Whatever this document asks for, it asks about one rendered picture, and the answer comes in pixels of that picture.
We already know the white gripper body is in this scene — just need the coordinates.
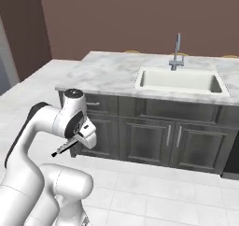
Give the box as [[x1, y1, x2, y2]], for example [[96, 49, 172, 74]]
[[75, 130, 98, 150]]

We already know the black dishwasher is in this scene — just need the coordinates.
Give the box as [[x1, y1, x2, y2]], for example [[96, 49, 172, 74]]
[[221, 135, 239, 180]]

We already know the silver cupboard door handle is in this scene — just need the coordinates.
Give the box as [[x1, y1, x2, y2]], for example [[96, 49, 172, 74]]
[[176, 125, 183, 148], [165, 124, 173, 148]]

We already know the wide dark grey sink panel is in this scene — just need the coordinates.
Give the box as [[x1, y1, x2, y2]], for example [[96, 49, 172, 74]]
[[119, 95, 224, 124]]

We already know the white sink basin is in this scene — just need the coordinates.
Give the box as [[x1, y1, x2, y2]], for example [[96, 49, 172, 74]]
[[134, 65, 232, 97]]

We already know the dark grey drawer front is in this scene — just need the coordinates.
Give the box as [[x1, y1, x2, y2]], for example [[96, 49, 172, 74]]
[[84, 93, 120, 117]]

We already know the narrow dark grey cupboard door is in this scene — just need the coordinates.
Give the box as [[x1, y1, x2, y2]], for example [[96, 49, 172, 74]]
[[81, 112, 120, 160]]

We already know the silver tap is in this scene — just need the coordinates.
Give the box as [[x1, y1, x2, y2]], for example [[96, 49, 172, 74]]
[[168, 33, 186, 72]]

